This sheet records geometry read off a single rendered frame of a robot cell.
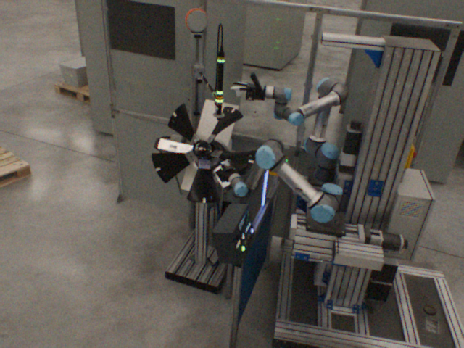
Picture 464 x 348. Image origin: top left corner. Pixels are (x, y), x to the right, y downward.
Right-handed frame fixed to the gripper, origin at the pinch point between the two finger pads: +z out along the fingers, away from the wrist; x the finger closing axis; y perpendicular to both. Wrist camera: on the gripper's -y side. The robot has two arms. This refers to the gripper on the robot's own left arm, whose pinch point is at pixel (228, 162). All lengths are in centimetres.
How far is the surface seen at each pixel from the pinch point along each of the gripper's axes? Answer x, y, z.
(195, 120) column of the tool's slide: 5, 3, 81
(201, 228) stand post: 71, 18, 27
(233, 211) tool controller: -8, 15, -60
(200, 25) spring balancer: -68, -8, 79
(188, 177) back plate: 24.3, 22.3, 29.1
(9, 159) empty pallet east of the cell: 80, 185, 227
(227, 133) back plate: -1.4, -10.9, 37.0
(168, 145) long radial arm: 2, 32, 41
